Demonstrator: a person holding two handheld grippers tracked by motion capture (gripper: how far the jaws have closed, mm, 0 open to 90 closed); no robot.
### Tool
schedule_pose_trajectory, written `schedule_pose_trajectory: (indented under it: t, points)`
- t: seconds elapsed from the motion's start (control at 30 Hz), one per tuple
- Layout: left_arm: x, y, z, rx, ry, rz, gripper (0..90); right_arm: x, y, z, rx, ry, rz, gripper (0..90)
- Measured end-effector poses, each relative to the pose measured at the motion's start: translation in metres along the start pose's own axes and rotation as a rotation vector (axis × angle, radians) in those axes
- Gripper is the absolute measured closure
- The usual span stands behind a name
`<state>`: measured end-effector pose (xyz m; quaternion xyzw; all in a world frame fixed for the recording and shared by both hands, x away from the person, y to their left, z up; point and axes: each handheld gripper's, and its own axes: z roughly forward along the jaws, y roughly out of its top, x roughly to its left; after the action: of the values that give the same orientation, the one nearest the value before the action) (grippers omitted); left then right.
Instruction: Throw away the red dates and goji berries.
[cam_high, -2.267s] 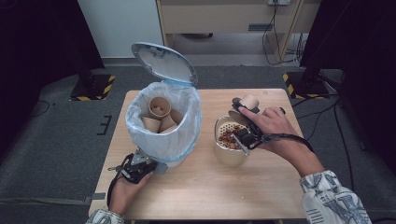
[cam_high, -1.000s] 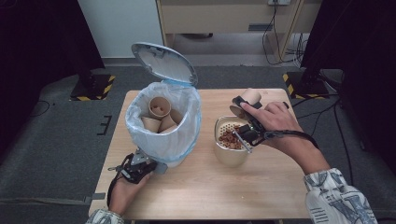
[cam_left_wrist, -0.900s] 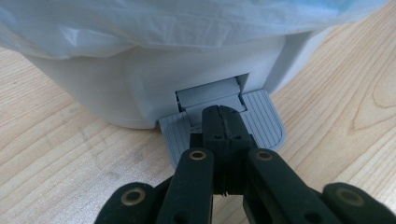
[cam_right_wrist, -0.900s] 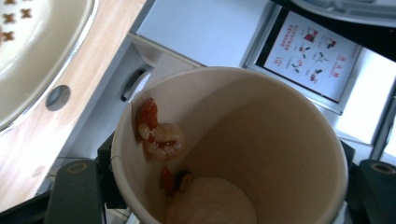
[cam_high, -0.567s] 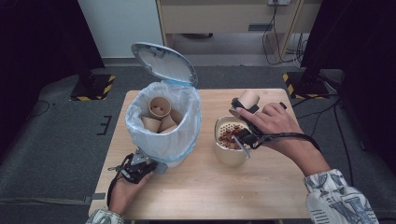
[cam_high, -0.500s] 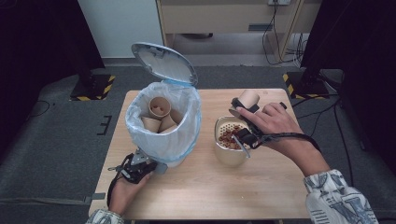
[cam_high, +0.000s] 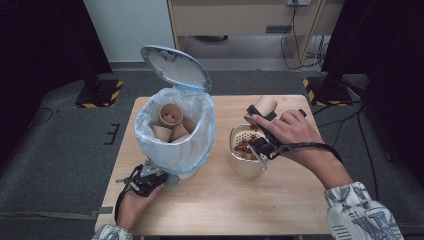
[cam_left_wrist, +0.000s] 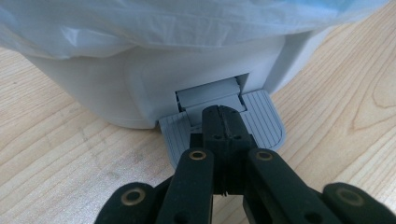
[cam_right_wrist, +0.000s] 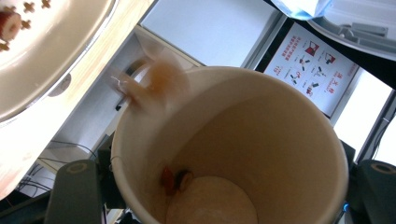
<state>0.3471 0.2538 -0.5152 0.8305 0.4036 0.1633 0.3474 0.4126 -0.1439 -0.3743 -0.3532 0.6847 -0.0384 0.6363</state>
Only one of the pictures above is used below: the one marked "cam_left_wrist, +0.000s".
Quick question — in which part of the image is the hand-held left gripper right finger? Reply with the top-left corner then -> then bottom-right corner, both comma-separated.
221,105 -> 252,196

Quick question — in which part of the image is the translucent white bin bag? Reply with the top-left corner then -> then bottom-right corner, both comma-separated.
0,0 -> 390,61

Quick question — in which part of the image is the white pedal trash bin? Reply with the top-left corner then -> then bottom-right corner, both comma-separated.
21,24 -> 339,130

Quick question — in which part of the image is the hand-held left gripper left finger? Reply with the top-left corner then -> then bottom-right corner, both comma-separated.
201,105 -> 226,196

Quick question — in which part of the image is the grey bin foot pedal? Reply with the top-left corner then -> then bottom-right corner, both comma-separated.
158,77 -> 287,171

